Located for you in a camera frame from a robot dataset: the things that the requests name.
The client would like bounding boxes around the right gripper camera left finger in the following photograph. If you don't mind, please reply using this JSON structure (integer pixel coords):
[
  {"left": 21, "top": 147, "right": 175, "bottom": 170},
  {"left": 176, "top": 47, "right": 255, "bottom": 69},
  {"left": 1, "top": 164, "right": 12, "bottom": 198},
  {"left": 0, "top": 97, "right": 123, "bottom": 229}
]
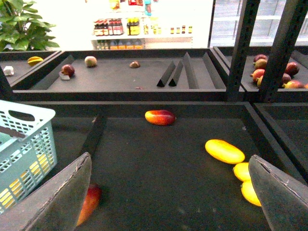
[{"left": 0, "top": 153, "right": 91, "bottom": 231}]

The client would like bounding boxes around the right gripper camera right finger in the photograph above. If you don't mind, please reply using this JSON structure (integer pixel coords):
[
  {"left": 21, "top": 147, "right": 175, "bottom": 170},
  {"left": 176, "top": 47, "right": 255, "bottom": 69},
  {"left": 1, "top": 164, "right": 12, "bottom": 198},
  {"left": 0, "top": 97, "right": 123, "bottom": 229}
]
[{"left": 249, "top": 155, "right": 308, "bottom": 231}]

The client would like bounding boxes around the teal plastic shopping basket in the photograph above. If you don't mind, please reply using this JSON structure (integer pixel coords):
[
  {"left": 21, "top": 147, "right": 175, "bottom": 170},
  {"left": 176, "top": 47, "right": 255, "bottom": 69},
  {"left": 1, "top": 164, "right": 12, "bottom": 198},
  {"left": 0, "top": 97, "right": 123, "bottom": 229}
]
[{"left": 0, "top": 100, "right": 57, "bottom": 213}]

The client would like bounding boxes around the bottle shelf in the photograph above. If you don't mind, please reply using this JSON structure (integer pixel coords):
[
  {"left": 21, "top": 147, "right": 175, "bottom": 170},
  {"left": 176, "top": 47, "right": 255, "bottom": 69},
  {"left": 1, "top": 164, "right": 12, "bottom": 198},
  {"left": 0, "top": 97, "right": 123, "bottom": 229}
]
[{"left": 91, "top": 0, "right": 193, "bottom": 50}]

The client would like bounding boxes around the red yellow mango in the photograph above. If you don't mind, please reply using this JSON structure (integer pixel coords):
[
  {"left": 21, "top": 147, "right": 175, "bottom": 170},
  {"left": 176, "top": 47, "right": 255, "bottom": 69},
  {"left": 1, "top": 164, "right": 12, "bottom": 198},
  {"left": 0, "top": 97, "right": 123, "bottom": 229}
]
[
  {"left": 77, "top": 183, "right": 102, "bottom": 227},
  {"left": 144, "top": 110, "right": 176, "bottom": 126}
]

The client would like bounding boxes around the green potted plant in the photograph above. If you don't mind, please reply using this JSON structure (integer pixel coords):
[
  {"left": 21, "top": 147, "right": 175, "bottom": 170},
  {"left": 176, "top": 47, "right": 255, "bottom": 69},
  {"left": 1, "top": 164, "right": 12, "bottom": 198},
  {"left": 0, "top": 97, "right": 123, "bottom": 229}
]
[{"left": 0, "top": 0, "right": 59, "bottom": 52}]

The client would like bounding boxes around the black shelf post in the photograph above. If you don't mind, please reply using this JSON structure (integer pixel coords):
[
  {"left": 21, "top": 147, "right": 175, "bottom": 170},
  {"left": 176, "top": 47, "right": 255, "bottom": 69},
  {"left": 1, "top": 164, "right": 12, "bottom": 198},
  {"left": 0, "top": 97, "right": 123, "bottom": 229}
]
[
  {"left": 226, "top": 0, "right": 260, "bottom": 102},
  {"left": 258, "top": 0, "right": 308, "bottom": 103}
]

